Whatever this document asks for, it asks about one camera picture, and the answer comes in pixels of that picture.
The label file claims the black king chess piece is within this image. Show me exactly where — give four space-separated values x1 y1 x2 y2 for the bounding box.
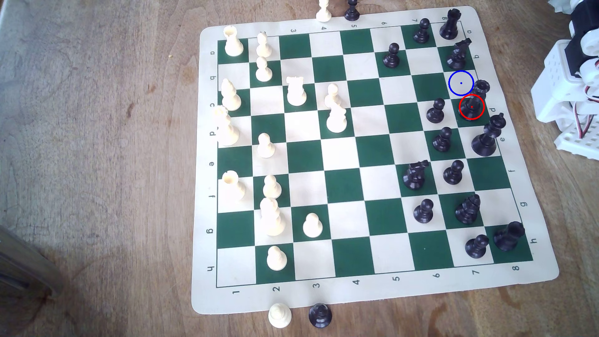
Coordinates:
471 112 506 157

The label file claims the white knight chess piece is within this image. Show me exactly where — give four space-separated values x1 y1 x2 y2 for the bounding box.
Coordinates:
326 104 348 134

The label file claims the red and black wire bundle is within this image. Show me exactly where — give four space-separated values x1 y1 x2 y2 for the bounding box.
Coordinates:
573 100 599 140

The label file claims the black bishop chess piece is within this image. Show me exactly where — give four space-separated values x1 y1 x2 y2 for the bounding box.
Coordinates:
455 194 481 225

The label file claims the black rook chess piece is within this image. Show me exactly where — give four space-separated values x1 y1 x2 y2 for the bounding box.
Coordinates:
493 221 526 252
439 8 461 40

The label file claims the white pawn chess piece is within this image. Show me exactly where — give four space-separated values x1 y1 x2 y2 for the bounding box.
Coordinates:
256 56 273 83
266 246 288 271
262 174 283 199
268 303 293 328
257 133 276 159
324 83 342 108
302 213 324 239

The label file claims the black queen chess piece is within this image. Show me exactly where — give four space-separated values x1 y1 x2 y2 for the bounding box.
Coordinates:
459 80 490 120

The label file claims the white pawn on a2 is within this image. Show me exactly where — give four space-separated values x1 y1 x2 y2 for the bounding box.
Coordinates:
256 31 273 59

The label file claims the white queen chess piece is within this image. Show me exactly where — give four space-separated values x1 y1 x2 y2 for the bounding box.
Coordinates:
213 105 240 147

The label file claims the grey metal object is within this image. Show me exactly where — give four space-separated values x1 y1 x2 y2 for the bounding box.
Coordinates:
0 226 64 300

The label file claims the black pawn chess piece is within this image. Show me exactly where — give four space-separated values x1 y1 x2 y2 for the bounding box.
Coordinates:
443 159 465 185
432 127 453 153
465 234 490 259
309 303 333 329
413 18 431 45
413 199 434 223
383 42 401 69
426 98 446 124

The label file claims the white rook chess piece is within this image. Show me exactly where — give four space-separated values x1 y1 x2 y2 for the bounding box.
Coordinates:
286 76 308 107
223 25 244 57

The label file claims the black knight chess piece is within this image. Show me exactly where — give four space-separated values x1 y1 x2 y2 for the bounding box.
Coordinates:
402 160 430 190
446 38 472 71

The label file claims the green and white chess mat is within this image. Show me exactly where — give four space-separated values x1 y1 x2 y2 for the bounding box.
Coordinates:
191 6 560 315

